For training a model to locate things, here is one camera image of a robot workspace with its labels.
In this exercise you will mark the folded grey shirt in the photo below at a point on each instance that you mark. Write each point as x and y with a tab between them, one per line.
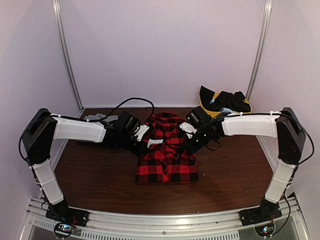
100	116

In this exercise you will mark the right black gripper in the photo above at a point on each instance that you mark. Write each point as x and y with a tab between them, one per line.
192	148

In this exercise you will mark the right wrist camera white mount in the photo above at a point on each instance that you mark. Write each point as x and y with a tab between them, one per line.
188	129

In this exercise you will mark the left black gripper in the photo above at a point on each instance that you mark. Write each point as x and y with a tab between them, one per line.
138	151

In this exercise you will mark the left aluminium frame post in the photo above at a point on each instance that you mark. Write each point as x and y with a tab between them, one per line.
65	53

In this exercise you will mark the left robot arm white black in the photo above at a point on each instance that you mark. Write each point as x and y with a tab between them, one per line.
121	131

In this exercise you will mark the red black plaid shirt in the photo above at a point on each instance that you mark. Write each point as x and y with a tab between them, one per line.
167	159

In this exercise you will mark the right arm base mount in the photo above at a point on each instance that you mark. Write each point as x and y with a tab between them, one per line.
261	218

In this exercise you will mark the light blue garment in bin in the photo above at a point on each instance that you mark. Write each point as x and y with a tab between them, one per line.
223	109

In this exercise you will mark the right aluminium frame post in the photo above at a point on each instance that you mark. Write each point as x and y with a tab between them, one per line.
264	31

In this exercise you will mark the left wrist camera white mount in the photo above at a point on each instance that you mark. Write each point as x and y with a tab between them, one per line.
141	130

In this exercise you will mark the black garment in bin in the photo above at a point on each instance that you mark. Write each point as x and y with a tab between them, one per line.
225	100

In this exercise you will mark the aluminium frame post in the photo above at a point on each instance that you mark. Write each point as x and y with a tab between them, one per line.
65	53
264	31

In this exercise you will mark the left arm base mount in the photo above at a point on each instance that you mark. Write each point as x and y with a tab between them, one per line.
67	225

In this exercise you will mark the front aluminium rail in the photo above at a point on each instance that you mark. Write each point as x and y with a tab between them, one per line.
221	225

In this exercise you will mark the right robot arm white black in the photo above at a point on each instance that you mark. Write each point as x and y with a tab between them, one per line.
201	128

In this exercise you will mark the yellow plastic bin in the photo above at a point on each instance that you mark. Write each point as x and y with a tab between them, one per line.
212	110

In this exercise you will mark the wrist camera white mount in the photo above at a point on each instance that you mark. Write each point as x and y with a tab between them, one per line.
188	129
141	130

